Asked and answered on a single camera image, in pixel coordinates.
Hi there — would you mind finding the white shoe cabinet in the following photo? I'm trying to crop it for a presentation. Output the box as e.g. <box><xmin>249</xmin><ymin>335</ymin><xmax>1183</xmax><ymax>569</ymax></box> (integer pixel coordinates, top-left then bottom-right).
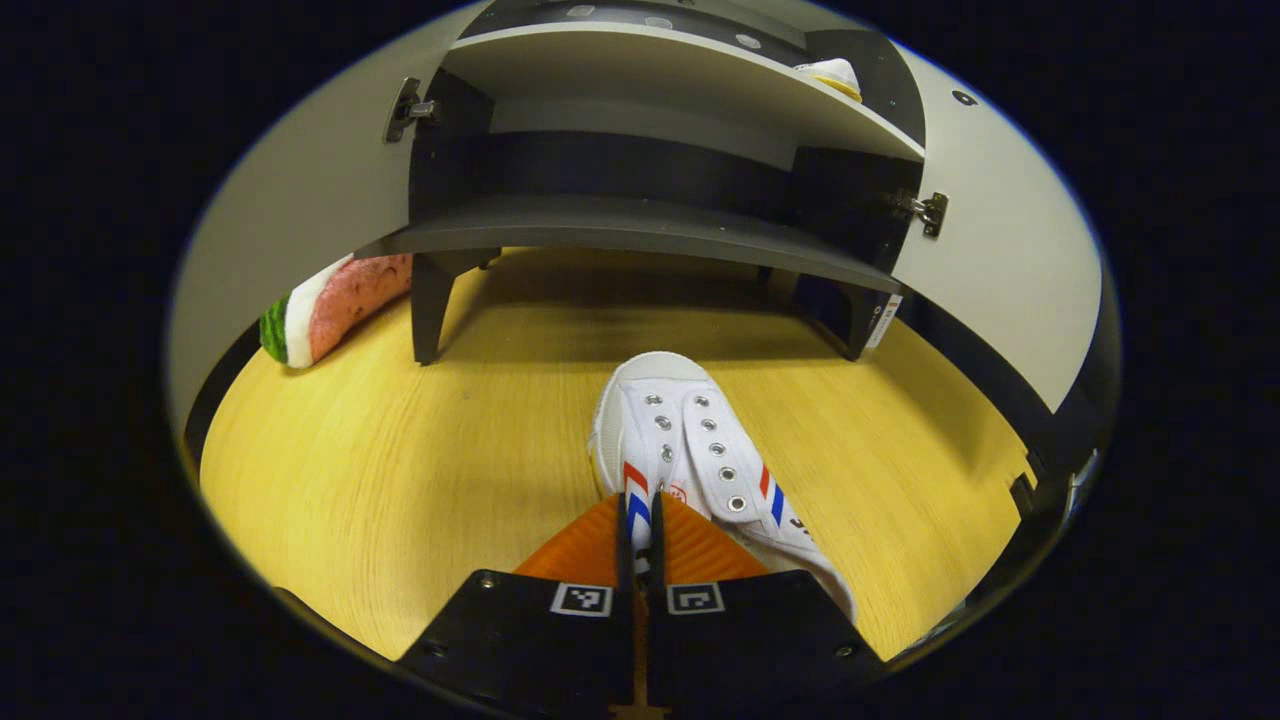
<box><xmin>354</xmin><ymin>0</ymin><xmax>928</xmax><ymax>367</ymax></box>

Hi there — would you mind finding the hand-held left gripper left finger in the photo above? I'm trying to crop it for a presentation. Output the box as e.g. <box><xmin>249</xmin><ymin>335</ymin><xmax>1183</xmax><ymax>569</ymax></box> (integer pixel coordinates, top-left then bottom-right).
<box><xmin>397</xmin><ymin>492</ymin><xmax>641</xmax><ymax>717</ymax></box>

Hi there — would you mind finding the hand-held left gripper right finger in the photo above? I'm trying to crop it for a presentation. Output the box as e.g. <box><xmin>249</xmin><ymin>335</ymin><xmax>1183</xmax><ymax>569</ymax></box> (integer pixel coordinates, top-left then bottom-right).
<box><xmin>645</xmin><ymin>490</ymin><xmax>887</xmax><ymax>715</ymax></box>

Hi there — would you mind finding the white cabinet door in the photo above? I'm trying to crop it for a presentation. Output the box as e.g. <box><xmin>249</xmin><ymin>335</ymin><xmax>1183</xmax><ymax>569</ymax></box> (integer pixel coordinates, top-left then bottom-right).
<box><xmin>165</xmin><ymin>0</ymin><xmax>493</xmax><ymax>433</ymax></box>
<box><xmin>889</xmin><ymin>43</ymin><xmax>1105</xmax><ymax>414</ymax></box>

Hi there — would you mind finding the watermelon slice plush toy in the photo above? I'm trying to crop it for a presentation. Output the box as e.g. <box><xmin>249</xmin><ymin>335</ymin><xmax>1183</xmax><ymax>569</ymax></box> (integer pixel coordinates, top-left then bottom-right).
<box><xmin>259</xmin><ymin>252</ymin><xmax>415</xmax><ymax>370</ymax></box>

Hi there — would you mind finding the white striped canvas shoe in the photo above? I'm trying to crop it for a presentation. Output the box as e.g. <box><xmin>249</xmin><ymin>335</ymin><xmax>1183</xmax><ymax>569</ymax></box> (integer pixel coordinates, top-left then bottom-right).
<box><xmin>587</xmin><ymin>350</ymin><xmax>860</xmax><ymax>627</ymax></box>
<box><xmin>794</xmin><ymin>57</ymin><xmax>864</xmax><ymax>104</ymax></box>

